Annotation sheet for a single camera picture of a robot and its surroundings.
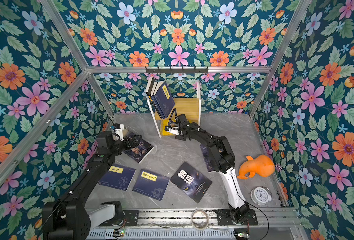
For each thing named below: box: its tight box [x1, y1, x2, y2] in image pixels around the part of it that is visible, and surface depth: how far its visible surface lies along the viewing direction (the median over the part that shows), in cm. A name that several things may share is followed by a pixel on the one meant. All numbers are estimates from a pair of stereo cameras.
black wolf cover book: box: [169, 161, 213, 204], surface depth 86 cm
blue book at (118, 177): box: [97, 164, 136, 191], surface depth 88 cm
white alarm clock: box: [250, 186, 273, 206], surface depth 79 cm
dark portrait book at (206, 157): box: [199, 144, 215, 173], surface depth 96 cm
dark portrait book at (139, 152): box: [123, 136, 154, 164], surface depth 98 cm
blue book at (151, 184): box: [132, 169, 170, 201], surface depth 86 cm
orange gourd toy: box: [237, 155, 276, 180], surface depth 85 cm
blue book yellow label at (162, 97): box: [154, 81, 170, 119], surface depth 87 cm
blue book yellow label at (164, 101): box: [153, 81, 176, 119], surface depth 88 cm
